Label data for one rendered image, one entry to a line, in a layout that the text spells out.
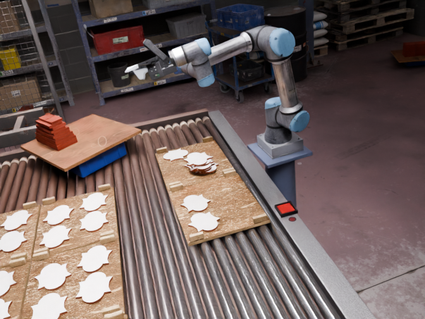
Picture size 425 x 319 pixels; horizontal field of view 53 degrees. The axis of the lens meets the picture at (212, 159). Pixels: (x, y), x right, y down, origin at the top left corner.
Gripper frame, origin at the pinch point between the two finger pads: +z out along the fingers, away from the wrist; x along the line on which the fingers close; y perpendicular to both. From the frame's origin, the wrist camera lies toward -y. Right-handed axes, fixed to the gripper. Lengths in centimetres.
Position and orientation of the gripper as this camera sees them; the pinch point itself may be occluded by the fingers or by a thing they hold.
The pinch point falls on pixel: (126, 71)
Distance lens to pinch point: 181.4
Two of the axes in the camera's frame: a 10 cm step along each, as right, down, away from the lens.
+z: -9.3, 3.5, -0.1
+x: -0.7, -1.7, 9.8
